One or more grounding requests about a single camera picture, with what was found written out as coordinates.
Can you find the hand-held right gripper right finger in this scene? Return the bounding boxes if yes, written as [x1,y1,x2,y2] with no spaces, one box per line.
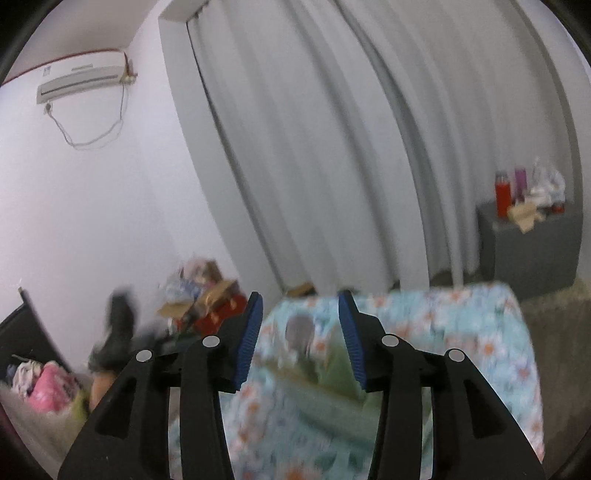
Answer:
[338,290,548,480]

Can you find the cardboard scraps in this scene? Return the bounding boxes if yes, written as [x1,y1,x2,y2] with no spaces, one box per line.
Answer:
[507,200,546,232]

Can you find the red bottle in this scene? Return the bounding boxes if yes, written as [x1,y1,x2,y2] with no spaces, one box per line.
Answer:
[495,171,514,220]

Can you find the grey cabinet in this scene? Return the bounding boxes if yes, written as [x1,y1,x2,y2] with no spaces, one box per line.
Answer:
[475,198,583,298]

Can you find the purple bottle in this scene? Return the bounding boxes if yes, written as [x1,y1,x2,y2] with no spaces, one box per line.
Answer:
[513,166,528,204]

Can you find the white curtain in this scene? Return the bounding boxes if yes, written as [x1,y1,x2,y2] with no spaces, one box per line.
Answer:
[159,0,583,296]

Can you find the clear plastic bag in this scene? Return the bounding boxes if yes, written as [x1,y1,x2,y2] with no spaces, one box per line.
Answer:
[529,157,566,204]

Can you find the red gift bag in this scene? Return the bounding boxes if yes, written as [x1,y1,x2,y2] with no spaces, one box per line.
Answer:
[191,293,247,337]

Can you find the white air conditioner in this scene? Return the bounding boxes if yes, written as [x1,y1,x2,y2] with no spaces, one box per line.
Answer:
[36,50,130,104]

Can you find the white crumpled cloth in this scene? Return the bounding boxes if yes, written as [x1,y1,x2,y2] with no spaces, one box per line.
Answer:
[11,360,44,398]

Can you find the person's left forearm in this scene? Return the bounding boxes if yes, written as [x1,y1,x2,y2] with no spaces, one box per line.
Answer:
[89,373,117,412]

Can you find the air conditioner cable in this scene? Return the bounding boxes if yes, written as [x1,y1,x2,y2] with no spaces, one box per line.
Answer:
[44,60,134,149]

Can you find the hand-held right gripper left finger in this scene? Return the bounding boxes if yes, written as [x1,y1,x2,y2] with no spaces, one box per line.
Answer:
[58,291,264,480]

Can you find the black headboard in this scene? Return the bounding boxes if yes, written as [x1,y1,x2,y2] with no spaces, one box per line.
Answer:
[0,288,75,384]

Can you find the pile of boxes and packets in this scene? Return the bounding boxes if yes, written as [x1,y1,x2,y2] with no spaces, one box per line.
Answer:
[157,258,241,324]

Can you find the blue floral tablecloth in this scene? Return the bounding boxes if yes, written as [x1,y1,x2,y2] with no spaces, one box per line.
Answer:
[168,282,546,480]

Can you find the green utensil rack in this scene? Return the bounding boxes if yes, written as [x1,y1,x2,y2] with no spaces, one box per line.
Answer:
[263,342,435,444]

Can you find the pink and white clothes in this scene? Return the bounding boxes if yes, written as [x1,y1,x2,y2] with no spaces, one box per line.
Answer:
[28,362,81,414]

